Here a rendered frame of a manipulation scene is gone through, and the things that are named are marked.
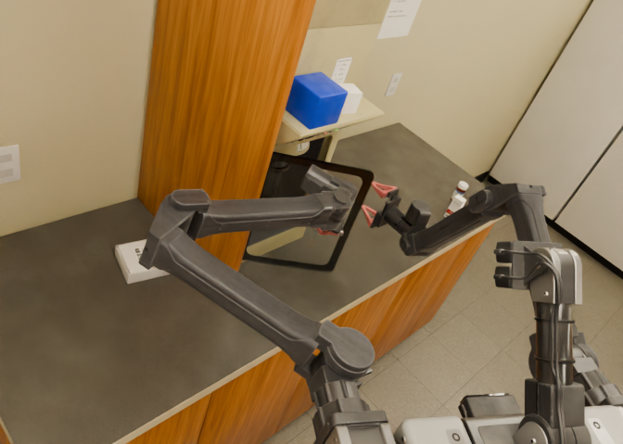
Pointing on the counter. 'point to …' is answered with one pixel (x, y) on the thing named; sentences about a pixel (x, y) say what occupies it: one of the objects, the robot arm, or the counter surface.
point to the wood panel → (221, 88)
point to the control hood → (291, 131)
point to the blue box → (315, 100)
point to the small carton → (350, 98)
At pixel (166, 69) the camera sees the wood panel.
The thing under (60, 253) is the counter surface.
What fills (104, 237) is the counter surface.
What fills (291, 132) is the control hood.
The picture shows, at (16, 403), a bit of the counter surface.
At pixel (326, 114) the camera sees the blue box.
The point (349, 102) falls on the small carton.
